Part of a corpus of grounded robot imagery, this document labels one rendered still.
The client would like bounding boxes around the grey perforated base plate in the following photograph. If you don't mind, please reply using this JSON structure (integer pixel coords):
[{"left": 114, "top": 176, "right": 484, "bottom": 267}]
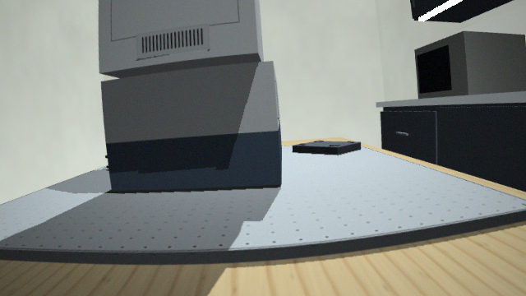
[{"left": 0, "top": 146, "right": 526, "bottom": 265}]

